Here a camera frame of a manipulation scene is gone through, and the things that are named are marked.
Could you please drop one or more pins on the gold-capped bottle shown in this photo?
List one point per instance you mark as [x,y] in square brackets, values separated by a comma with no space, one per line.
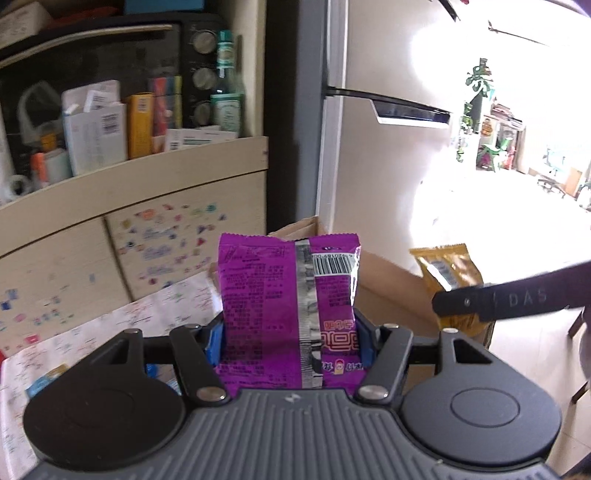
[51,142]

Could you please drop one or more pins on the green glass bottle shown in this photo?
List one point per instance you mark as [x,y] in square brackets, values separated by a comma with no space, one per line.
[227,110]

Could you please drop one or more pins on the cardboard box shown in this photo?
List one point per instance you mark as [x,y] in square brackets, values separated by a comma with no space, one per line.
[392,295]

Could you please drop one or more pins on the colourful striped box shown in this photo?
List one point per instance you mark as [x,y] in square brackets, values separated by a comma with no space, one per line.
[164,106]

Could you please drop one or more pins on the green plastic toy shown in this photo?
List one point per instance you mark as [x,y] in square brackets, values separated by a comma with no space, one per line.
[494,152]

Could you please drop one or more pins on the floral tablecloth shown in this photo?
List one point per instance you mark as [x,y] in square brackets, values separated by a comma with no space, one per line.
[115,318]

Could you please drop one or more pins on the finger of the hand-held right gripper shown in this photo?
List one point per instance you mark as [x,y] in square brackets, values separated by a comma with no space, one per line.
[461,302]

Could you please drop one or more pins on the white jar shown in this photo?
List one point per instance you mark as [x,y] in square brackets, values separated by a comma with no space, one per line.
[59,166]

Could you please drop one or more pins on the green plant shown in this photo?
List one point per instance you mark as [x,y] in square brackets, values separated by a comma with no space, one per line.
[480,83]

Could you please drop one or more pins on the shelf of colourful things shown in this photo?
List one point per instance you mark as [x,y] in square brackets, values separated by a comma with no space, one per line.
[505,124]

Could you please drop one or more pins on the blue and yellow packet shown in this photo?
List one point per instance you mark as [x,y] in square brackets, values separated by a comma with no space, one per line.
[46,381]

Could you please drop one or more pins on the flat white medicine box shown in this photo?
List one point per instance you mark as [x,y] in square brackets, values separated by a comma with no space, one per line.
[198,137]

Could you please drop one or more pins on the yellow snack packet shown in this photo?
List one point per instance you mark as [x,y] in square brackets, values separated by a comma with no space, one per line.
[445,267]

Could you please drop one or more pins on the blue box on microwave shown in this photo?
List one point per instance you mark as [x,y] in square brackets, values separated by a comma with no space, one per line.
[161,5]

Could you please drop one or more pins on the tape roll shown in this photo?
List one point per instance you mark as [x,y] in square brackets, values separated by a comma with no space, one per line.
[14,187]

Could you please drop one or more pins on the white barcode box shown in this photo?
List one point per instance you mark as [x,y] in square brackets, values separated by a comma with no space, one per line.
[94,143]

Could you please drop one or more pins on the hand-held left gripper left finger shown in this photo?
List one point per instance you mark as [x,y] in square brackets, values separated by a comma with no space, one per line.
[213,344]

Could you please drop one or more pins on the orange tube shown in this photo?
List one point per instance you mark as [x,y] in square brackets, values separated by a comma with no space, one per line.
[39,170]

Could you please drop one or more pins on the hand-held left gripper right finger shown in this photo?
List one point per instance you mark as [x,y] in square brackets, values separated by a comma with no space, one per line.
[364,344]

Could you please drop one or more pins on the white plastic bag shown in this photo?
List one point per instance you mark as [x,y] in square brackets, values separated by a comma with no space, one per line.
[32,115]

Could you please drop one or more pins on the pale box on microwave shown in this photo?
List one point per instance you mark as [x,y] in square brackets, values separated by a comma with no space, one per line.
[23,21]

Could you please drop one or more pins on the purple snack packet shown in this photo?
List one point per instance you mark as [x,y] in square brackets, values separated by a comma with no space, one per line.
[263,300]

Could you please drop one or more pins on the white refrigerator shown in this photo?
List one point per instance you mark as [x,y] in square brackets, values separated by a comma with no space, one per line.
[392,55]

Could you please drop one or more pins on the orange box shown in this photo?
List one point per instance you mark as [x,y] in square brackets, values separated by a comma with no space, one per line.
[140,129]

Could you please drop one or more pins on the beige cabinet with stickers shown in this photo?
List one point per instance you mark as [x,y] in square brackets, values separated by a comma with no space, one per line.
[69,258]

